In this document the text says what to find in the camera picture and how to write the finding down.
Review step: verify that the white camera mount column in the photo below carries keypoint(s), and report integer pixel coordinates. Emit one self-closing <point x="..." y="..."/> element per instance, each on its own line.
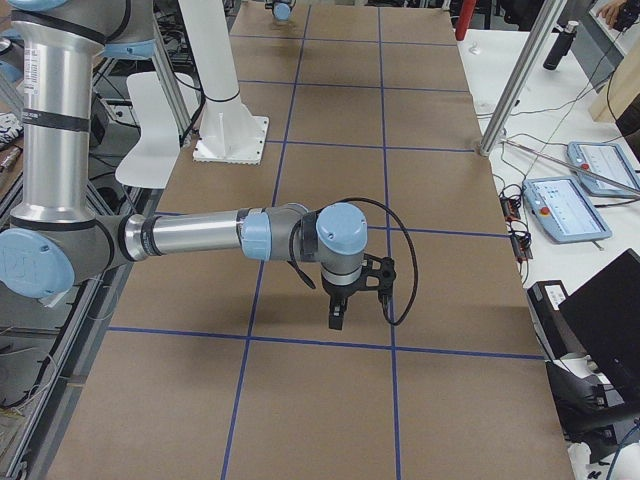
<point x="208" y="36"/>

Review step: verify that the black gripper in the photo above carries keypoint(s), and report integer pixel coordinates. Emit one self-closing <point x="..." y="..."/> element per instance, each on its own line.
<point x="339" y="292"/>

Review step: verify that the far blue teach pendant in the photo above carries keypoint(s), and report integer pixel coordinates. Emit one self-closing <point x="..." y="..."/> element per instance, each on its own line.
<point x="606" y="160"/>

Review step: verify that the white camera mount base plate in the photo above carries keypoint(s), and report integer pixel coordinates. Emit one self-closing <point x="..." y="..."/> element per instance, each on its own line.
<point x="229" y="133"/>

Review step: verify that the black laptop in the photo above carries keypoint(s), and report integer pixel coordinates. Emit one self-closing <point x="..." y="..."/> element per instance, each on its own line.
<point x="603" y="313"/>

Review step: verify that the red post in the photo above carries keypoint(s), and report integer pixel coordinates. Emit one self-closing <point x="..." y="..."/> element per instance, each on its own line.
<point x="466" y="13"/>

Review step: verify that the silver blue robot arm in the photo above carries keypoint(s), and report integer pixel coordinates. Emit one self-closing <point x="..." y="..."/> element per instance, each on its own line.
<point x="55" y="241"/>

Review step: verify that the black box with label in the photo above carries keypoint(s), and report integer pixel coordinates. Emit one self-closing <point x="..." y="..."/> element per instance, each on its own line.
<point x="556" y="336"/>

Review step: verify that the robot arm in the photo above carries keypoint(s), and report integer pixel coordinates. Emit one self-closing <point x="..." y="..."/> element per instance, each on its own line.
<point x="281" y="9"/>

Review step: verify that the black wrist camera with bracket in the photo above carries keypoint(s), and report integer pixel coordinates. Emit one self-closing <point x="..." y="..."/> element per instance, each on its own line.
<point x="378" y="274"/>

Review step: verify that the black water bottle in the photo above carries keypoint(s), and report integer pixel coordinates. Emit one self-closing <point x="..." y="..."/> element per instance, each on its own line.
<point x="561" y="46"/>

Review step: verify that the near blue teach pendant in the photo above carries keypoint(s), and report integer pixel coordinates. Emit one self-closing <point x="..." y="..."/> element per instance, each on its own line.
<point x="564" y="211"/>

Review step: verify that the aluminium profile post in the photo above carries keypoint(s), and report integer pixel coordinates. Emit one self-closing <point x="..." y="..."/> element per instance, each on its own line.
<point x="549" y="13"/>

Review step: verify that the blue teach pendant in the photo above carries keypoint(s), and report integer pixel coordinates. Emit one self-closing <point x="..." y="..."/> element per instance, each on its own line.
<point x="564" y="211"/>
<point x="606" y="160"/>

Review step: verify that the white plastic chair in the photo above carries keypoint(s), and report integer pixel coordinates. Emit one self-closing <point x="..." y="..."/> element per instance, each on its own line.
<point x="149" y="164"/>

